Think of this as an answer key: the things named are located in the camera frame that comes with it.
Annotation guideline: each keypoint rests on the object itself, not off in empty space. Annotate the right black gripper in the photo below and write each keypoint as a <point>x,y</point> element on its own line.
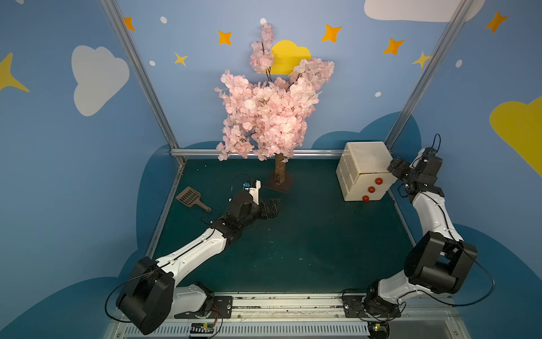
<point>400,169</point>

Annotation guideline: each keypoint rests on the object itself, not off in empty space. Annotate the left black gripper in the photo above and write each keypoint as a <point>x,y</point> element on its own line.
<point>262,210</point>

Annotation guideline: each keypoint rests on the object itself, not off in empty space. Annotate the white three-drawer cabinet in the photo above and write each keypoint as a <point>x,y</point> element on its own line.
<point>360,164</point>

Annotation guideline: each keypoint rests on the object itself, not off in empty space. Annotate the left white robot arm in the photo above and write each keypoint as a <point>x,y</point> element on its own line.
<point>152,294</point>

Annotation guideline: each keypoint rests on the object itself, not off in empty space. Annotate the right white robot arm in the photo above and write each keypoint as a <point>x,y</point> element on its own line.
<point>441,261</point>

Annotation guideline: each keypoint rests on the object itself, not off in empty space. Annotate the pink cherry blossom tree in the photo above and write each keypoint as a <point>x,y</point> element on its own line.
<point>269,119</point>

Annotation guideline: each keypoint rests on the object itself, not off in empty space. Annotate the green circuit board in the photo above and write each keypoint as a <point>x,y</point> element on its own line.
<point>201,329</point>

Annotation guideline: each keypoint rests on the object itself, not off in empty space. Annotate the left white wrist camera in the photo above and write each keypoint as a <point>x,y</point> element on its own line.
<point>252,186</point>

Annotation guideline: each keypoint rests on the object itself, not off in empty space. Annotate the right aluminium frame post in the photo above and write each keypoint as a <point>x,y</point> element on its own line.
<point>452,30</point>

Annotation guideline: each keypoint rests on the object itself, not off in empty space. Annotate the aluminium frame post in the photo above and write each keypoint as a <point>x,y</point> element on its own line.
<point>452,30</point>
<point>116,19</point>

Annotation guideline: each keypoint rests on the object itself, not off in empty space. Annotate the aluminium mounting rail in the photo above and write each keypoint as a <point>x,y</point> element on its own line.
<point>318,315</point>

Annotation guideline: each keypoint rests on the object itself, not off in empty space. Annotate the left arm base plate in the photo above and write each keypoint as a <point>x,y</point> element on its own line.
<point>218,306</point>

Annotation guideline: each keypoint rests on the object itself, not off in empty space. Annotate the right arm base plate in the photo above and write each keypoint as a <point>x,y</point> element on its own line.
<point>376,309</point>

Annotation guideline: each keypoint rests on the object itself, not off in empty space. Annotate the left aluminium frame post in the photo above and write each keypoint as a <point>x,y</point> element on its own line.
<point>116,19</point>

